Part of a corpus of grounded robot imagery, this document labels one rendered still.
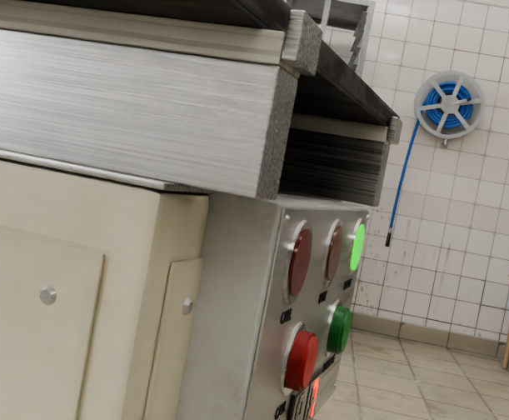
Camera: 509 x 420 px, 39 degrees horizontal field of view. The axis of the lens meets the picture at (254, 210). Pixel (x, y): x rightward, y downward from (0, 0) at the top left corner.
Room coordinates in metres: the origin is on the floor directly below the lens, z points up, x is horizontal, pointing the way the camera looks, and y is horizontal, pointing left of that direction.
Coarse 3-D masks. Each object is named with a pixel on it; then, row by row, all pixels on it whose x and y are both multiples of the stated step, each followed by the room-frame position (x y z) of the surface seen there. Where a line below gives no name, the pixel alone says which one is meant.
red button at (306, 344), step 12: (300, 336) 0.35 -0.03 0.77; (312, 336) 0.36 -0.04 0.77; (300, 348) 0.35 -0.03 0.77; (312, 348) 0.36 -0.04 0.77; (300, 360) 0.34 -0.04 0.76; (312, 360) 0.36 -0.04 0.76; (288, 372) 0.35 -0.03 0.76; (300, 372) 0.35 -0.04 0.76; (288, 384) 0.35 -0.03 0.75; (300, 384) 0.35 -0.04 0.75
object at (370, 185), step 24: (312, 120) 0.55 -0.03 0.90; (336, 120) 0.54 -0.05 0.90; (288, 144) 0.55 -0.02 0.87; (312, 144) 0.55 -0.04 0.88; (336, 144) 0.54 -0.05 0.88; (360, 144) 0.54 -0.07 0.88; (384, 144) 0.53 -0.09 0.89; (288, 168) 0.55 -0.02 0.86; (312, 168) 0.55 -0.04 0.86; (336, 168) 0.54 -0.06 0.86; (360, 168) 0.54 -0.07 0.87; (384, 168) 0.55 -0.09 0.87; (312, 192) 0.55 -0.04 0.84; (336, 192) 0.54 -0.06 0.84; (360, 192) 0.54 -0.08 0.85
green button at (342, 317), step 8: (336, 312) 0.45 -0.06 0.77; (344, 312) 0.45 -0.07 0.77; (336, 320) 0.44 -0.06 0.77; (344, 320) 0.44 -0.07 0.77; (336, 328) 0.44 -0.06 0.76; (344, 328) 0.44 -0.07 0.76; (336, 336) 0.44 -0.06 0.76; (344, 336) 0.45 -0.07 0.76; (328, 344) 0.44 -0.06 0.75; (336, 344) 0.44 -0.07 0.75; (344, 344) 0.45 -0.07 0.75; (336, 352) 0.45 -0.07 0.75
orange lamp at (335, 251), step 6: (336, 234) 0.40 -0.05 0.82; (342, 234) 0.42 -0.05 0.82; (336, 240) 0.40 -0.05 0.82; (336, 246) 0.40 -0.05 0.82; (330, 252) 0.39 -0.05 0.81; (336, 252) 0.41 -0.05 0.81; (330, 258) 0.39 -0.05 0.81; (336, 258) 0.41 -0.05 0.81; (330, 264) 0.40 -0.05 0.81; (336, 264) 0.41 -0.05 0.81; (330, 270) 0.40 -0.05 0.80; (336, 270) 0.42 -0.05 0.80; (330, 276) 0.40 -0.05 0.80
